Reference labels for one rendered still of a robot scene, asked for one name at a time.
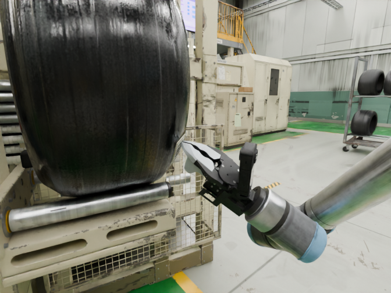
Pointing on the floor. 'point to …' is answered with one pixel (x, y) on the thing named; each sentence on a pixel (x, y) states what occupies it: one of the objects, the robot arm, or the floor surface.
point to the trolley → (377, 75)
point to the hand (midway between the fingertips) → (187, 143)
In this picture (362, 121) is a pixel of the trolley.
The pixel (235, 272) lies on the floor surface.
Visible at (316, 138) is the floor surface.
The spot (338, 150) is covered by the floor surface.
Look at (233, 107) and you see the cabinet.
